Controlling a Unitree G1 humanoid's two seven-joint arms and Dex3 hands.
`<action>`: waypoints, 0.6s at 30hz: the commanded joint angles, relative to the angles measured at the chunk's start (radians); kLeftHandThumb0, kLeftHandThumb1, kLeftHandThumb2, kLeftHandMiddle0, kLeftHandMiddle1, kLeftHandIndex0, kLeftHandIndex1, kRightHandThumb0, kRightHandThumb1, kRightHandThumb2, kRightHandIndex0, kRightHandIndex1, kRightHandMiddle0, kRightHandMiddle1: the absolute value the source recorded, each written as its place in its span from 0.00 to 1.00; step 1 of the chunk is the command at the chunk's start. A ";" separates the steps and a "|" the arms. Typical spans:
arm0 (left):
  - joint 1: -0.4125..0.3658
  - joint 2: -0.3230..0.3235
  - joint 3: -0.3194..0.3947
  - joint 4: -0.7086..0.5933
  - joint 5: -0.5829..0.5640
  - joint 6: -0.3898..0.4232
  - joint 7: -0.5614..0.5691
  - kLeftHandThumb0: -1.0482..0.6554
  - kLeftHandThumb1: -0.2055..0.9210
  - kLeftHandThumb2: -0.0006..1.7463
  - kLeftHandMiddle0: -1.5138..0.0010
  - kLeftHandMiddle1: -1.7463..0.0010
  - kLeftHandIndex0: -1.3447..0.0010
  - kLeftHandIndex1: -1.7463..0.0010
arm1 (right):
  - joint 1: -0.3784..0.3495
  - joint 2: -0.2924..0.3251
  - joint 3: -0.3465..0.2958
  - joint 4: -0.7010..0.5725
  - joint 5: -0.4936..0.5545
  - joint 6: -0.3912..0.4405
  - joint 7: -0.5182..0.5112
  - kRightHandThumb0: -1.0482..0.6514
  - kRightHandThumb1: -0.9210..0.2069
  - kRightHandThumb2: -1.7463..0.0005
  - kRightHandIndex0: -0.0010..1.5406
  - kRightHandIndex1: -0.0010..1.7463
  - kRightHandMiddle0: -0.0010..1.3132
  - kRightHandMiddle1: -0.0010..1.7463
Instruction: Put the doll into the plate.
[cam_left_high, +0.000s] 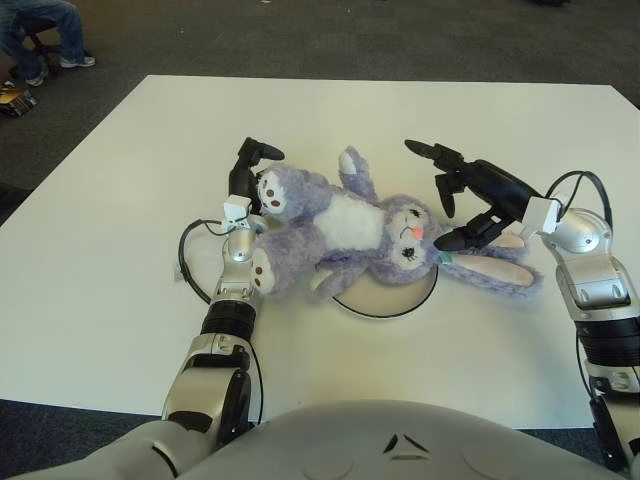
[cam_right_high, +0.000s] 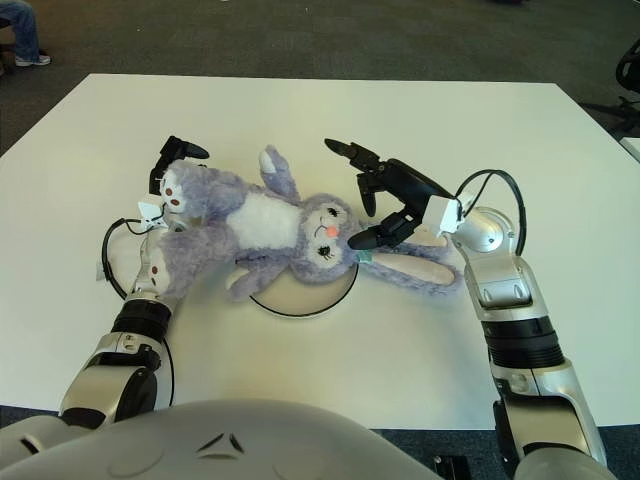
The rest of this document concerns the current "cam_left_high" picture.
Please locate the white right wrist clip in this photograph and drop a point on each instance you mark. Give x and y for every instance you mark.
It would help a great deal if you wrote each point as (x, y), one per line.
(537, 215)

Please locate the dark object on floor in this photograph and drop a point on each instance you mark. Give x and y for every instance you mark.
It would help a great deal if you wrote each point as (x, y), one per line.
(16, 102)

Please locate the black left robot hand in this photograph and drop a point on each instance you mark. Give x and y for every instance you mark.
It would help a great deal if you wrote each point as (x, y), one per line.
(240, 182)

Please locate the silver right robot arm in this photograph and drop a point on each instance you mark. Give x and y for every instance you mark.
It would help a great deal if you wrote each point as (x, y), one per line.
(595, 280)

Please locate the seated person in jeans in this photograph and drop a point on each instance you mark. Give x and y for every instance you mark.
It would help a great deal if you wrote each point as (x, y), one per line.
(65, 30)

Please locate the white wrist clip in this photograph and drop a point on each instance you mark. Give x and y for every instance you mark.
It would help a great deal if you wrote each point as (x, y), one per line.
(537, 215)
(235, 207)

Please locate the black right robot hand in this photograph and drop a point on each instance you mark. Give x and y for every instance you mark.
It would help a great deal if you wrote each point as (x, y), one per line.
(500, 190)

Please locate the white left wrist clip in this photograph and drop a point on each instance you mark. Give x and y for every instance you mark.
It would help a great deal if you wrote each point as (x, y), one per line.
(235, 207)

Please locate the white plate with black rim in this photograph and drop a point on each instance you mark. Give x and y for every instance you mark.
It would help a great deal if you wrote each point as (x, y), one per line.
(385, 300)

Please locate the purple plush bunny doll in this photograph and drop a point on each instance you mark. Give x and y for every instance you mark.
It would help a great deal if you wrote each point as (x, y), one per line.
(350, 220)

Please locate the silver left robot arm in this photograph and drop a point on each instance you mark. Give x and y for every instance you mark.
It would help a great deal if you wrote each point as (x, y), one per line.
(240, 245)

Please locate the grey robot torso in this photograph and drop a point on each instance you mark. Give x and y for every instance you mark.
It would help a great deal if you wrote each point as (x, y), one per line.
(325, 440)

